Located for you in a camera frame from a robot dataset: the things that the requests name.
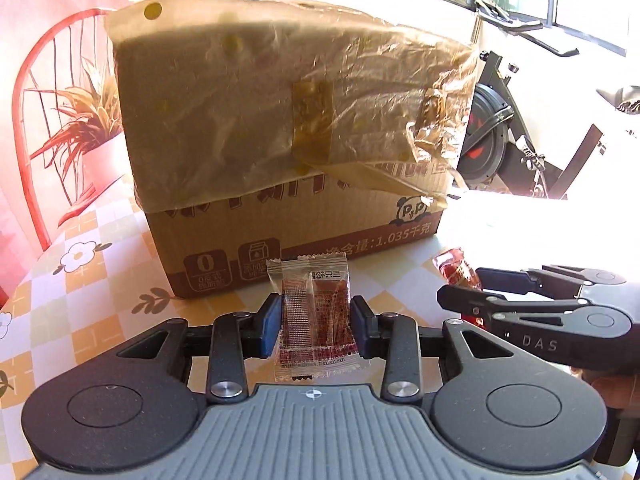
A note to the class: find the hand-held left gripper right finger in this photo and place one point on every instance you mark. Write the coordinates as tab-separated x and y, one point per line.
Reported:
361	327

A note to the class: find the red jelly packet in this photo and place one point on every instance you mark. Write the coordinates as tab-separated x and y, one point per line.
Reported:
457	272

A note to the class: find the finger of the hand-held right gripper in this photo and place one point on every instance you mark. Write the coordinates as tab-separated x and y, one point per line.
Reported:
500	279
465	300

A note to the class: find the person's right hand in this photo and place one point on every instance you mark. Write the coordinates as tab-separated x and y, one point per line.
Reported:
617	390

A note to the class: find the potted spider plant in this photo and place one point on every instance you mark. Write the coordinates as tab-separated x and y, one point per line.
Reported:
82	110

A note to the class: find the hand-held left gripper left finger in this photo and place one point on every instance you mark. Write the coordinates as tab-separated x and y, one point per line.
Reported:
271	322

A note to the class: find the taped cardboard box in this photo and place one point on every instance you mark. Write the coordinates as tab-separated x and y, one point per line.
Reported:
225	135

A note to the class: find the black exercise bike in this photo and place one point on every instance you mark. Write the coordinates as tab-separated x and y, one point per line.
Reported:
487	125

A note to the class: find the small clear brown packet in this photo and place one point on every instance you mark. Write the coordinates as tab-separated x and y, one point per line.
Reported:
312	310

